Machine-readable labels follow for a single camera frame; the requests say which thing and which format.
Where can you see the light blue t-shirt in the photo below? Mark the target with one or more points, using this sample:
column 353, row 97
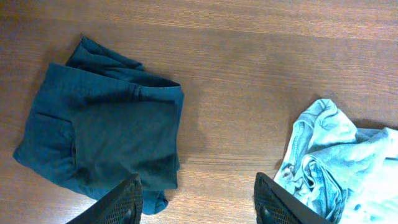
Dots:
column 343, row 173

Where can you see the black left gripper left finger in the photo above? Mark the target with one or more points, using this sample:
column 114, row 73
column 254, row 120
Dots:
column 122, row 205

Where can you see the dark navy folded garment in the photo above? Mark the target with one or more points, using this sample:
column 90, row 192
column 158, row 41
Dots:
column 100, row 118

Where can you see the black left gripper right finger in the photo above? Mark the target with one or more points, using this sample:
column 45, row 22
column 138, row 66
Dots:
column 274, row 205

